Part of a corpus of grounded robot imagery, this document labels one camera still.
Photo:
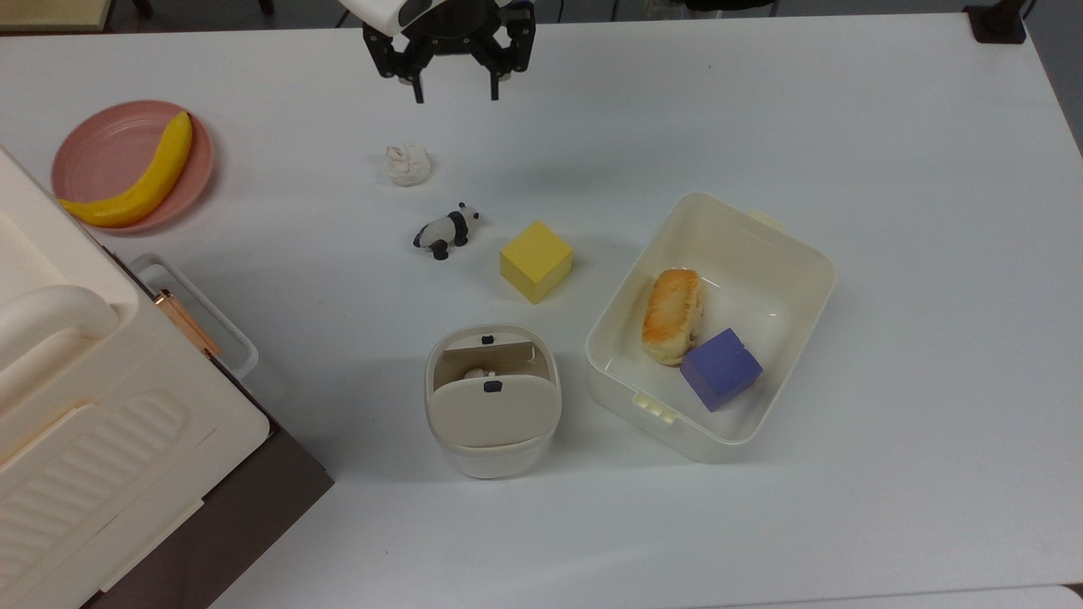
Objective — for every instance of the black camera stand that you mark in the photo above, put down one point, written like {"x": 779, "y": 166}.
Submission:
{"x": 998, "y": 24}

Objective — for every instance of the golden toy bread loaf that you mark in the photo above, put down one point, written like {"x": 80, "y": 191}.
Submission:
{"x": 671, "y": 317}

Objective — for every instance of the pink plate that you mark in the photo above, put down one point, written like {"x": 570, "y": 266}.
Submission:
{"x": 101, "y": 144}

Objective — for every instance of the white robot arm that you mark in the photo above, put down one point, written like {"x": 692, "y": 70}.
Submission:
{"x": 381, "y": 10}

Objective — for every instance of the dark brown base box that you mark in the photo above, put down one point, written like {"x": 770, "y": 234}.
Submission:
{"x": 254, "y": 507}

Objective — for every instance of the cream toy cabinet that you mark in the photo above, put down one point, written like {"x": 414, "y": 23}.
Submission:
{"x": 85, "y": 440}

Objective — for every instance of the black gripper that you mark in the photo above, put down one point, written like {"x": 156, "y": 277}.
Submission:
{"x": 453, "y": 30}

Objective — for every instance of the beige side table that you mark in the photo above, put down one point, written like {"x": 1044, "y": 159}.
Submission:
{"x": 51, "y": 13}

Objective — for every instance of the purple foam cube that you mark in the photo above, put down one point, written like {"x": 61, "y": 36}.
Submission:
{"x": 721, "y": 370}

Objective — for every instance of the white plastic storage bin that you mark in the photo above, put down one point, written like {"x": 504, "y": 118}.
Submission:
{"x": 761, "y": 279}

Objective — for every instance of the small panda toy figure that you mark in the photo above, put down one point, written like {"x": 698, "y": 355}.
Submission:
{"x": 442, "y": 230}

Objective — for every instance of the beige mini trash can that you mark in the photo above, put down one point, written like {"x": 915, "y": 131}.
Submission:
{"x": 491, "y": 414}

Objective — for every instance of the yellow foam cube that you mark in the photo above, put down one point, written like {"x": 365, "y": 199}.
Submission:
{"x": 536, "y": 262}

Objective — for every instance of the yellow toy banana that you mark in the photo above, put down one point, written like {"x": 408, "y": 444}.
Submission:
{"x": 161, "y": 169}

